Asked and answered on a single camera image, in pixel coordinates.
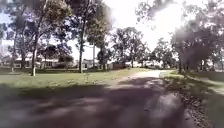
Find low building with dark roof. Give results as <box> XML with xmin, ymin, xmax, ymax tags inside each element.
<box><xmin>81</xmin><ymin>58</ymin><xmax>101</xmax><ymax>70</ymax></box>

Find row of tall trees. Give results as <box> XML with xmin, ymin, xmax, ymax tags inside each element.
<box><xmin>0</xmin><ymin>0</ymin><xmax>178</xmax><ymax>77</ymax></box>

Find grey asphalt path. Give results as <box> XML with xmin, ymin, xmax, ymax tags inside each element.
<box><xmin>0</xmin><ymin>69</ymin><xmax>201</xmax><ymax>128</ymax></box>

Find green grass field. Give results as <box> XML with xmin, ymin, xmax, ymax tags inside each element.
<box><xmin>0</xmin><ymin>67</ymin><xmax>151</xmax><ymax>90</ymax></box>

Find low pale building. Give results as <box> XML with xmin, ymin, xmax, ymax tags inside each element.
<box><xmin>13</xmin><ymin>57</ymin><xmax>61</xmax><ymax>70</ymax></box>

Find dark dense trees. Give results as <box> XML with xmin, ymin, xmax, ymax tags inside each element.
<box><xmin>135</xmin><ymin>0</ymin><xmax>224</xmax><ymax>75</ymax></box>

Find grass verge with leaves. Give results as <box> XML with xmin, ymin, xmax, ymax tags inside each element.
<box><xmin>160</xmin><ymin>68</ymin><xmax>224</xmax><ymax>128</ymax></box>

